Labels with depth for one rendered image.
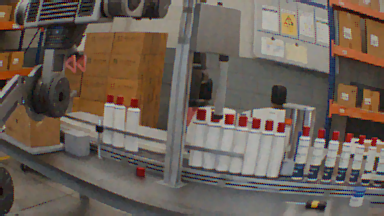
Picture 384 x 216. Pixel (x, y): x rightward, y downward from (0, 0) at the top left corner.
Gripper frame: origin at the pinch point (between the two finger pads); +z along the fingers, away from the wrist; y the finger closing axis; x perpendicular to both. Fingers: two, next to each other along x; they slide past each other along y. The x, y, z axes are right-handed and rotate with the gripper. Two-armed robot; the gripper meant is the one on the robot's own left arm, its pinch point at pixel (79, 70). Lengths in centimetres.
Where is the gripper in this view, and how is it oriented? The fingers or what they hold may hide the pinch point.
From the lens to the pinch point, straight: 224.8
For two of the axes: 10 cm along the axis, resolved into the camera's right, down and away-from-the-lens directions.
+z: 5.1, 8.5, -1.2
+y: 3.2, -0.6, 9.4
